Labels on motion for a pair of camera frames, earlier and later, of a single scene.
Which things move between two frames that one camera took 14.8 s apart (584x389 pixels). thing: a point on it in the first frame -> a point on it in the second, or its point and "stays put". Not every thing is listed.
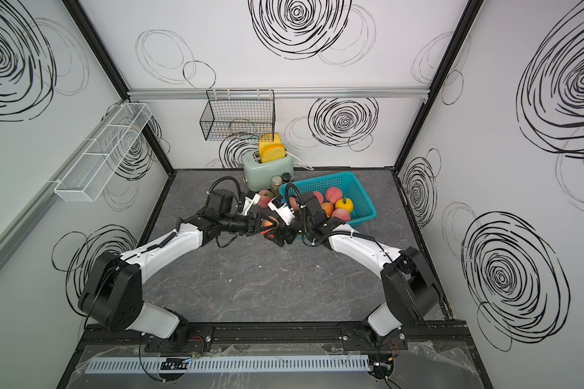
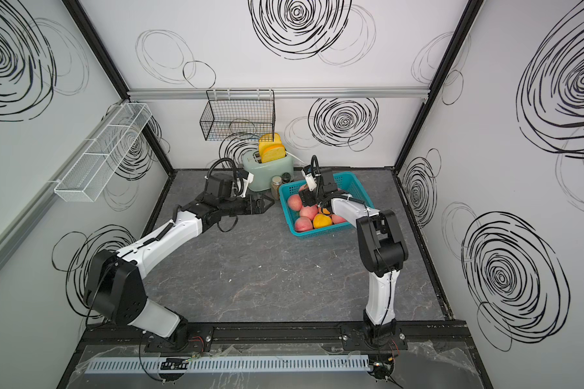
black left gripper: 250,220 -> 258,203
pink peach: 294,202 stays put
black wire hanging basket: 238,115 stays put
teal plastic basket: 362,209 stays put
